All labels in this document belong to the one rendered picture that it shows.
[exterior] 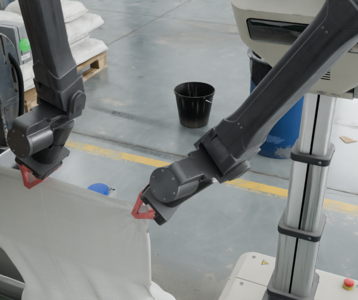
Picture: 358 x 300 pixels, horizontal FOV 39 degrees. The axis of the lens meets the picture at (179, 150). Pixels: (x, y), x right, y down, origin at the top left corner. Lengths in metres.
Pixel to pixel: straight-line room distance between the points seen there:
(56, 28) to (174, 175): 0.30
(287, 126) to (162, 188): 2.42
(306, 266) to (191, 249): 1.00
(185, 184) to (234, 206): 2.03
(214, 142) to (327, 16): 0.30
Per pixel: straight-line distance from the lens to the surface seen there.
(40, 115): 0.92
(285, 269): 1.65
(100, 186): 1.44
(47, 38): 0.83
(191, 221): 2.69
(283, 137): 3.20
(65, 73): 0.89
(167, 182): 0.77
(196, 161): 0.80
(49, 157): 1.00
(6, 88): 1.20
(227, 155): 0.79
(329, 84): 1.27
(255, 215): 2.76
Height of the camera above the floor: 1.64
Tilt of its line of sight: 29 degrees down
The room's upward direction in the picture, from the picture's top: straight up
